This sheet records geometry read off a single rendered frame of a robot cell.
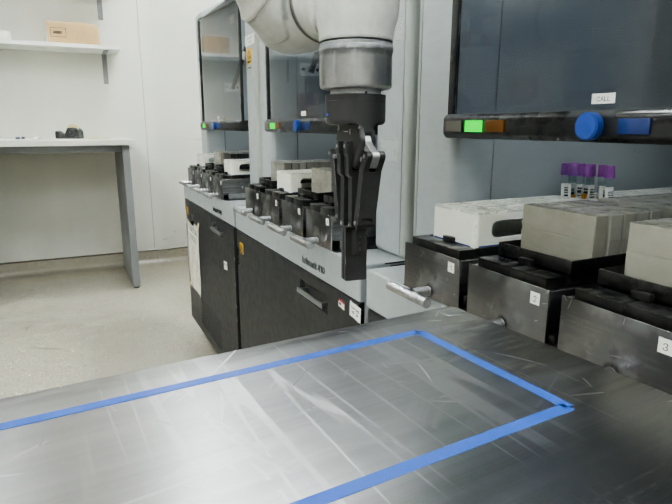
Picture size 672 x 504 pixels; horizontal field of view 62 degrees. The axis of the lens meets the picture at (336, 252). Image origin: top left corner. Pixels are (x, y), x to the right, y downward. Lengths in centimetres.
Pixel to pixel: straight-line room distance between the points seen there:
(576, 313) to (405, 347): 25
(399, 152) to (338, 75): 38
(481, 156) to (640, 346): 46
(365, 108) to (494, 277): 26
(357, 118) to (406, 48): 37
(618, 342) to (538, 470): 31
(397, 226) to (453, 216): 25
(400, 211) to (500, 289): 39
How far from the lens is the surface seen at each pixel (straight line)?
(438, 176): 93
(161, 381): 38
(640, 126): 64
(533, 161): 101
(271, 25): 80
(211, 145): 250
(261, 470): 29
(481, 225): 78
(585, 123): 67
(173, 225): 425
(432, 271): 80
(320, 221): 114
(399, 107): 103
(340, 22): 68
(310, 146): 171
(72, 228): 419
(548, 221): 74
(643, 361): 58
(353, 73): 67
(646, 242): 66
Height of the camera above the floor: 98
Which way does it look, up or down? 13 degrees down
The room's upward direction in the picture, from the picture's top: straight up
